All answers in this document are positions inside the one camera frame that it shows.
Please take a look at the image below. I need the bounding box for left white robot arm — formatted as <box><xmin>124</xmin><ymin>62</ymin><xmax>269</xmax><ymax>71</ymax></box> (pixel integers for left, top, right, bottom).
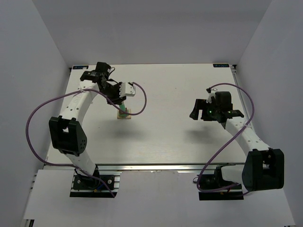
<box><xmin>49</xmin><ymin>62</ymin><xmax>126</xmax><ymax>177</ymax></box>

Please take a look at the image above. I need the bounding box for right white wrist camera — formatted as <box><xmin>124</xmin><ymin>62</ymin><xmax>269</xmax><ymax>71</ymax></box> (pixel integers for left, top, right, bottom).
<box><xmin>206</xmin><ymin>87</ymin><xmax>217</xmax><ymax>104</ymax></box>

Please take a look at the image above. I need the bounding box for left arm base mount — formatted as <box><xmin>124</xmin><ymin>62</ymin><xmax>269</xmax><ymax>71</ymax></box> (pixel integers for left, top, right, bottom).
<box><xmin>70</xmin><ymin>170</ymin><xmax>121</xmax><ymax>198</ymax></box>

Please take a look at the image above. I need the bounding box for right blue corner label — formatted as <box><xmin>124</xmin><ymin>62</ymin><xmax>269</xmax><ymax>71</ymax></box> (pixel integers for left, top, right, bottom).
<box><xmin>213</xmin><ymin>63</ymin><xmax>230</xmax><ymax>68</ymax></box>

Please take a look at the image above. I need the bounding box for blue corner label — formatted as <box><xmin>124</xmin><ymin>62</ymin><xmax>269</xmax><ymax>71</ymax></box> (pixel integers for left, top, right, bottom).
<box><xmin>213</xmin><ymin>63</ymin><xmax>230</xmax><ymax>68</ymax></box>
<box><xmin>72</xmin><ymin>65</ymin><xmax>89</xmax><ymax>70</ymax></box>

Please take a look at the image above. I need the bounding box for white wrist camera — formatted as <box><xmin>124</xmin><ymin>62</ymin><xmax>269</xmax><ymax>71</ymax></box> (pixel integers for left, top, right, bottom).
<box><xmin>120</xmin><ymin>82</ymin><xmax>135</xmax><ymax>97</ymax></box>
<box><xmin>206</xmin><ymin>87</ymin><xmax>217</xmax><ymax>104</ymax></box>

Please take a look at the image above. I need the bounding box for dark brown wood block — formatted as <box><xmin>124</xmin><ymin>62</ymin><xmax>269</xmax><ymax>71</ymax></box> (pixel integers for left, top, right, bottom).
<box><xmin>119</xmin><ymin>111</ymin><xmax>128</xmax><ymax>118</ymax></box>

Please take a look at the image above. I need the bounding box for aluminium front rail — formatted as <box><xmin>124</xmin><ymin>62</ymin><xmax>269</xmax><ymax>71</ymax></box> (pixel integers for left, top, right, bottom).
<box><xmin>44</xmin><ymin>163</ymin><xmax>247</xmax><ymax>173</ymax></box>

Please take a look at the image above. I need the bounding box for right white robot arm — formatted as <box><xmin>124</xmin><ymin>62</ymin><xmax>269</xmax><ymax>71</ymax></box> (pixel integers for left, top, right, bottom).
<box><xmin>189</xmin><ymin>91</ymin><xmax>285</xmax><ymax>192</ymax></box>

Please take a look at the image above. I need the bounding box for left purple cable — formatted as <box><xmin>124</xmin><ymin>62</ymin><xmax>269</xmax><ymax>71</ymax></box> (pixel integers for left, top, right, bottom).
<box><xmin>25</xmin><ymin>81</ymin><xmax>148</xmax><ymax>198</ymax></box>

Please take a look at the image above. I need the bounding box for aluminium rail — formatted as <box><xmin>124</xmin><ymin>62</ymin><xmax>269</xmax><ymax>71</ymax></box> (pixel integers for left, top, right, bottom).
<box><xmin>44</xmin><ymin>163</ymin><xmax>247</xmax><ymax>173</ymax></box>
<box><xmin>231</xmin><ymin>65</ymin><xmax>265</xmax><ymax>158</ymax></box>

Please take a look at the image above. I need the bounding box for green cylinder block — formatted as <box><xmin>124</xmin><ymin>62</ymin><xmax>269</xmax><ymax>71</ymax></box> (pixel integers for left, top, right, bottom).
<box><xmin>119</xmin><ymin>102</ymin><xmax>127</xmax><ymax>115</ymax></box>

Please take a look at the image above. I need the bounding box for left blue corner label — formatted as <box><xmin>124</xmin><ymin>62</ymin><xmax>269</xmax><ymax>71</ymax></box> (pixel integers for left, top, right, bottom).
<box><xmin>72</xmin><ymin>65</ymin><xmax>89</xmax><ymax>70</ymax></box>

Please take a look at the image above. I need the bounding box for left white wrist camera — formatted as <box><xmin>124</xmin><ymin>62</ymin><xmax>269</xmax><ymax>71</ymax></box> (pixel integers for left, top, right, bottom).
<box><xmin>120</xmin><ymin>82</ymin><xmax>135</xmax><ymax>97</ymax></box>

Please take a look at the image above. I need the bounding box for aluminium right side rail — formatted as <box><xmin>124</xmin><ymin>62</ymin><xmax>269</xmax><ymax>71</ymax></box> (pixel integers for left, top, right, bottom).
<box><xmin>231</xmin><ymin>65</ymin><xmax>265</xmax><ymax>158</ymax></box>

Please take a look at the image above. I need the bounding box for light wood block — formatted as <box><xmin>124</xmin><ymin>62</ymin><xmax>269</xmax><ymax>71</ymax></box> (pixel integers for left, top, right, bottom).
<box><xmin>125</xmin><ymin>108</ymin><xmax>132</xmax><ymax>120</ymax></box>
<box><xmin>117</xmin><ymin>111</ymin><xmax>122</xmax><ymax>119</ymax></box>

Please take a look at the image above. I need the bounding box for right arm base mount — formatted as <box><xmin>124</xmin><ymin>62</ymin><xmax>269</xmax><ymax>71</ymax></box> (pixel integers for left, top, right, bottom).
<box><xmin>198</xmin><ymin>165</ymin><xmax>244</xmax><ymax>201</ymax></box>

